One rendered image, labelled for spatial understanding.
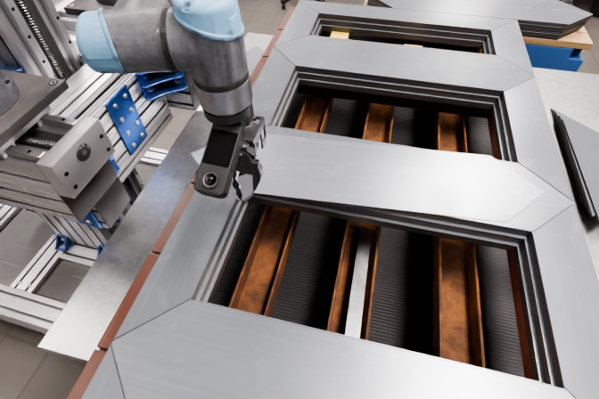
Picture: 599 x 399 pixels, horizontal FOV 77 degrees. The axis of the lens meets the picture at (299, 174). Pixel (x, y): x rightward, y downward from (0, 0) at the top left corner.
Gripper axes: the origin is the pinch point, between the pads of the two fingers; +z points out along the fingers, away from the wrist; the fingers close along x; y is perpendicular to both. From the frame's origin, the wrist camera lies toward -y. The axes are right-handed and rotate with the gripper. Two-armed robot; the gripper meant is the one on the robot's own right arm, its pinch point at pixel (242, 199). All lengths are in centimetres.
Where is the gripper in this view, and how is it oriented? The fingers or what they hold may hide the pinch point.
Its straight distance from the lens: 68.2
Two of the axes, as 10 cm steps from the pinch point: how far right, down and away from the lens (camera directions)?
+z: 0.2, 6.7, 7.5
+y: 2.2, -7.3, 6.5
